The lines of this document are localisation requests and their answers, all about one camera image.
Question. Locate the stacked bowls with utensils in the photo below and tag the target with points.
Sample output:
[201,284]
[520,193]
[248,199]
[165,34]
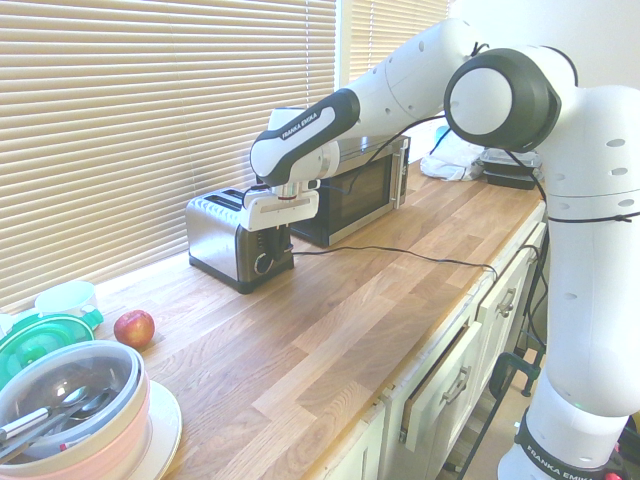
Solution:
[125,430]

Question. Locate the white open drawer front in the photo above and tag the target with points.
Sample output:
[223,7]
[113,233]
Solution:
[445,385]

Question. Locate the narrow beige window blind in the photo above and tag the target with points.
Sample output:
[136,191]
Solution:
[385,35]

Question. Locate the stainless steel dishwasher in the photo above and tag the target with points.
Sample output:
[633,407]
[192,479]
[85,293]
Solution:
[532,300]

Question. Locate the green plastic container lid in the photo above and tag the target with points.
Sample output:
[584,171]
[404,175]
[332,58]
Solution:
[35,340]

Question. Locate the white crumpled cloth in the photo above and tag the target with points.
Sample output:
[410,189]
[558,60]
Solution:
[450,160]

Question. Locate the white plate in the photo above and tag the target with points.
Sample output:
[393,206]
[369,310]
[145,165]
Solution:
[165,425]

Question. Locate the black clear-lid food container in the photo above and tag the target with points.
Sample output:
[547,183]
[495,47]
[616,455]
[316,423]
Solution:
[500,159]
[507,180]

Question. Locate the wide beige window blind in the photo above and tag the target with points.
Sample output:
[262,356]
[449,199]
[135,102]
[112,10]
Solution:
[150,125]

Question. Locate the metal spoon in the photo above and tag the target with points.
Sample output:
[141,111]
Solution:
[85,404]

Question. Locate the white ceramic cup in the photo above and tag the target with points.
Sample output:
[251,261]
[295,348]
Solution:
[65,297]

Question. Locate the black steel microwave oven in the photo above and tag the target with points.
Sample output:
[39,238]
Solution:
[365,195]

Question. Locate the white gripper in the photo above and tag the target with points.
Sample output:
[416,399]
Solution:
[280,210]

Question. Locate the red apple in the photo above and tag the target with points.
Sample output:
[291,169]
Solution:
[134,328]

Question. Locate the clear glass bowl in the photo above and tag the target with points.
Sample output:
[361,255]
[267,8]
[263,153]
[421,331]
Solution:
[65,380]

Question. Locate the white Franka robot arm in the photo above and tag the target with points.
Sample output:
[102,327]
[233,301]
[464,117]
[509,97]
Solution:
[590,200]

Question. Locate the stainless steel two-slot toaster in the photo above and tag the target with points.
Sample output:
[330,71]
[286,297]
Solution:
[215,235]

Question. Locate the green metal clamp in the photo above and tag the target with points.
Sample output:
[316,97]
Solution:
[520,362]

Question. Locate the white kitchen cabinet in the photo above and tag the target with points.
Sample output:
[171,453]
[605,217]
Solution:
[500,340]

